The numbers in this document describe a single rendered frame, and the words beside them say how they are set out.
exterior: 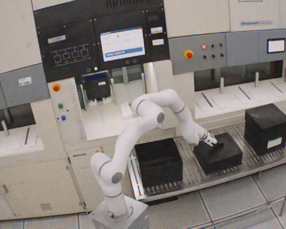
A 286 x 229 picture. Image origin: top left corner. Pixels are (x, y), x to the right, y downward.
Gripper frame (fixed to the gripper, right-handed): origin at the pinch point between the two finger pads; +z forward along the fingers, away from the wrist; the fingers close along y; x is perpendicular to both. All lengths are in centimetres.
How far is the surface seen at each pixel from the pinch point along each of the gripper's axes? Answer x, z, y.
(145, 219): 60, -26, -30
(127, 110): 35, -37, 68
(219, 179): 13.7, 3.9, -22.7
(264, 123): -34.3, 16.3, -7.3
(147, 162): 42, -26, 14
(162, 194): 42, -24, -21
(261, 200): 23, 102, 2
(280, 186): 3, 122, 11
